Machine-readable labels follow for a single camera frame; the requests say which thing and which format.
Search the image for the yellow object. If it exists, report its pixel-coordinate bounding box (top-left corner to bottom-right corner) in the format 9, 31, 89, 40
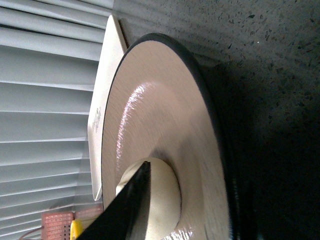
70, 219, 84, 240

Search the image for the white steamed bun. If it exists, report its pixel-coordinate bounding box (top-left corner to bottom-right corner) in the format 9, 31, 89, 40
115, 157, 181, 240

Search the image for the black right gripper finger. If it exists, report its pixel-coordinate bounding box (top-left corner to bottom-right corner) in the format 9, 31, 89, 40
81, 161, 151, 240

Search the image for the beige plate with black rim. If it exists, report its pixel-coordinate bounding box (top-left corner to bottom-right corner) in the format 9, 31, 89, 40
100, 32, 258, 240

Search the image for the white rectangular bear tray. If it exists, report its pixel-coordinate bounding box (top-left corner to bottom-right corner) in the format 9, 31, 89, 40
87, 15, 128, 201

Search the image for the red perforated crate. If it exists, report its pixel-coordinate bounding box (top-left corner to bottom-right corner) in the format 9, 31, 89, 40
41, 203, 104, 240

